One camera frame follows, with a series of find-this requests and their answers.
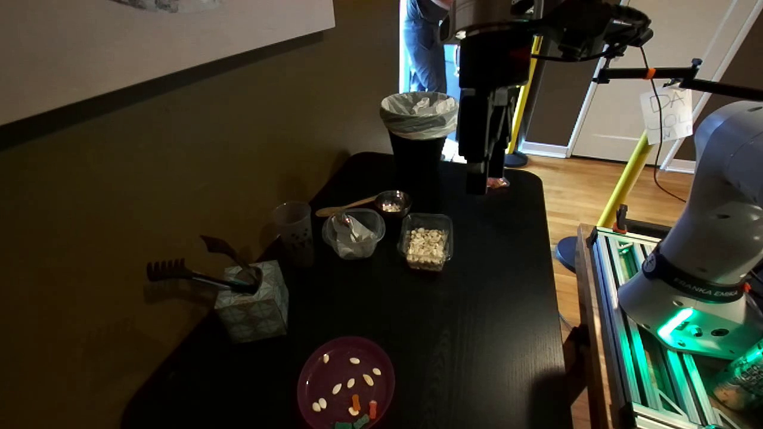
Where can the white paper note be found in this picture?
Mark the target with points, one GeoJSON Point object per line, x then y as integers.
{"type": "Point", "coordinates": [666, 116]}

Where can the yellow pole stand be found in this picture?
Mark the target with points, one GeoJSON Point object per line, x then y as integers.
{"type": "Point", "coordinates": [523, 101]}

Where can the wooden spoon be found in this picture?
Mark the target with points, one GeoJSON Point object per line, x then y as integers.
{"type": "Point", "coordinates": [343, 208]}

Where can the round clear bowl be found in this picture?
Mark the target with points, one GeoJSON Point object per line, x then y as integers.
{"type": "Point", "coordinates": [372, 229]}

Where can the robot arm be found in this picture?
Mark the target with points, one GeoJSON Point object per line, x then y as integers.
{"type": "Point", "coordinates": [715, 226]}

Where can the black pasta server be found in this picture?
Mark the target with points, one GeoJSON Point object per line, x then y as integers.
{"type": "Point", "coordinates": [173, 271]}

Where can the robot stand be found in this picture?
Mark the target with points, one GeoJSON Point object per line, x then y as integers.
{"type": "Point", "coordinates": [626, 357]}

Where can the crumpled white wrapper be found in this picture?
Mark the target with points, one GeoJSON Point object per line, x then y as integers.
{"type": "Point", "coordinates": [351, 235]}

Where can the square clear bowl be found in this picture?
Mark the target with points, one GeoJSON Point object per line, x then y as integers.
{"type": "Point", "coordinates": [426, 221]}

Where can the black bin with white liner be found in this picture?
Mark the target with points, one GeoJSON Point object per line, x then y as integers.
{"type": "Point", "coordinates": [419, 119]}

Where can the patterned tissue box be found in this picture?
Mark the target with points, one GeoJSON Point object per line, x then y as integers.
{"type": "Point", "coordinates": [256, 310]}

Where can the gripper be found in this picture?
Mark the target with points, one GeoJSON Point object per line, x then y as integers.
{"type": "Point", "coordinates": [492, 59]}

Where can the white door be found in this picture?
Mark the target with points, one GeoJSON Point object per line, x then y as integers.
{"type": "Point", "coordinates": [614, 119]}

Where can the person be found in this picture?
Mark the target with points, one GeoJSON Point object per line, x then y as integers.
{"type": "Point", "coordinates": [424, 47]}

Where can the small orange packet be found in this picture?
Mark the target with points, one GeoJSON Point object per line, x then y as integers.
{"type": "Point", "coordinates": [498, 183]}

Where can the printed can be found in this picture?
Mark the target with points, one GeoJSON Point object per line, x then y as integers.
{"type": "Point", "coordinates": [742, 378]}

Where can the purple plate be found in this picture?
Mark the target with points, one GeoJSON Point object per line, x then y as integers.
{"type": "Point", "coordinates": [343, 369]}

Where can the heap of peanuts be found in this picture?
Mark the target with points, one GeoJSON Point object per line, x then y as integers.
{"type": "Point", "coordinates": [426, 247]}

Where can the clear plastic cup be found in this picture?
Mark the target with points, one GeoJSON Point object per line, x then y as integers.
{"type": "Point", "coordinates": [295, 229]}

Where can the black and orange clamp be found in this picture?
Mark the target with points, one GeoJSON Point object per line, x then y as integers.
{"type": "Point", "coordinates": [621, 219]}

